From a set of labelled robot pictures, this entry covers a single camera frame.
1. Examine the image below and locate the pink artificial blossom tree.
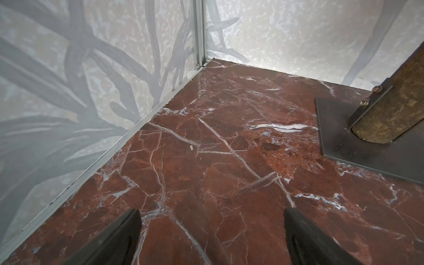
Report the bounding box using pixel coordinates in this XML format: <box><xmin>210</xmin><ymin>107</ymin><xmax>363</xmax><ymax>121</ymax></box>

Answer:
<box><xmin>315</xmin><ymin>45</ymin><xmax>424</xmax><ymax>184</ymax></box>

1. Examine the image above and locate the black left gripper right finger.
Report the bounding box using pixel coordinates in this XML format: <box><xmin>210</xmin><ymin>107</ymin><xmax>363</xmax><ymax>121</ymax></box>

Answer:
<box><xmin>284</xmin><ymin>208</ymin><xmax>361</xmax><ymax>265</ymax></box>

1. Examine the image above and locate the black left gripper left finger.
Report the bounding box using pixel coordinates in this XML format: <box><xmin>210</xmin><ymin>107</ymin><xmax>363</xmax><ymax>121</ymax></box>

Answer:
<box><xmin>64</xmin><ymin>209</ymin><xmax>142</xmax><ymax>265</ymax></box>

